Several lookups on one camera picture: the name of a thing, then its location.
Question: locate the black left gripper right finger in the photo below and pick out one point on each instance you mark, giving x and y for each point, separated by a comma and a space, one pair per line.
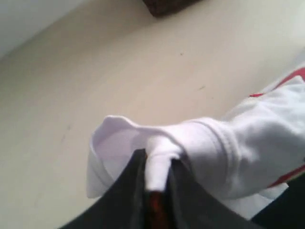
192, 207

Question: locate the brown wicker laundry basket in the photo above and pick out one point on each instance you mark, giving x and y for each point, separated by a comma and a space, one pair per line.
160, 8

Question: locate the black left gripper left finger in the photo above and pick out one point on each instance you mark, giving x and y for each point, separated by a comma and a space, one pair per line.
123, 206

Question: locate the white shirt with red lettering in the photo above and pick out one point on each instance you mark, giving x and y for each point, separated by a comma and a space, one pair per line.
244, 160

